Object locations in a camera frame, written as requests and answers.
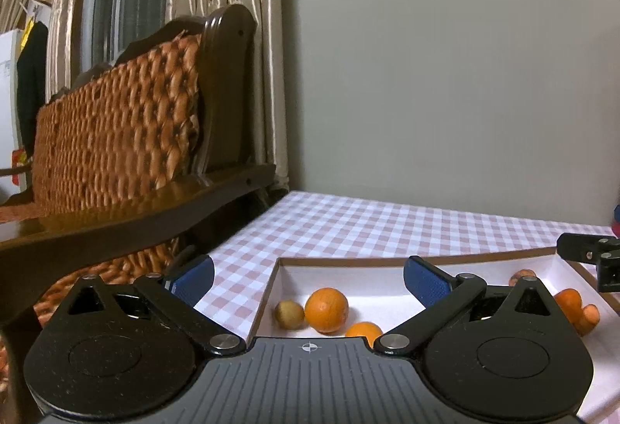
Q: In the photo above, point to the yellow hanging cloth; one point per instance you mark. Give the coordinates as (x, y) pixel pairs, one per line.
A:
(26, 32)

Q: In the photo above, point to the brown cardboard box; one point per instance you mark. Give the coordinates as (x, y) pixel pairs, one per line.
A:
(387, 278)

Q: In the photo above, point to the green-brown kiwi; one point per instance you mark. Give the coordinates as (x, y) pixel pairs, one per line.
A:
(289, 313)

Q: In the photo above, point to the black hanging garment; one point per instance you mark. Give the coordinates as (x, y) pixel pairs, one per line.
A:
(31, 80)

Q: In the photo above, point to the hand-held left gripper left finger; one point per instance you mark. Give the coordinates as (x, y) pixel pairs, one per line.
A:
(193, 281)

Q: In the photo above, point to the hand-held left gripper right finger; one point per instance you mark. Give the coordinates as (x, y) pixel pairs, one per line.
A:
(426, 281)

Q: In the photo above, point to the white cabinet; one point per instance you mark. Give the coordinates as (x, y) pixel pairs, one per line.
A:
(7, 114)

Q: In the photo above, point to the pink checked tablecloth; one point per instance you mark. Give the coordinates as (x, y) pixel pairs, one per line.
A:
(363, 225)

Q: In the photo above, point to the large orange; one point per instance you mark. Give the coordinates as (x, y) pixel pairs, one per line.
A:
(327, 309)

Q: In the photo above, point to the orange woven cushion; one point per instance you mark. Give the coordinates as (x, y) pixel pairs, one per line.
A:
(121, 269)
(121, 128)

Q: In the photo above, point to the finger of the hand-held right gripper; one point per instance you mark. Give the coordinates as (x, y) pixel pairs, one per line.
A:
(576, 247)

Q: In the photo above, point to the dark brown round fruit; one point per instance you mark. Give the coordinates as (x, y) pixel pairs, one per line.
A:
(522, 277)

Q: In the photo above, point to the cylindrical carrot piece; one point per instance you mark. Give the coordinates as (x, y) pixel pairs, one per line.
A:
(569, 303)

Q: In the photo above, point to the small orange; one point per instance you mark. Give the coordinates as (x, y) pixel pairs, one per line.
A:
(363, 332)

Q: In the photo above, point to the wooden wicker chair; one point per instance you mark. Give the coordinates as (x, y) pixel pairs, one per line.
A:
(227, 89)

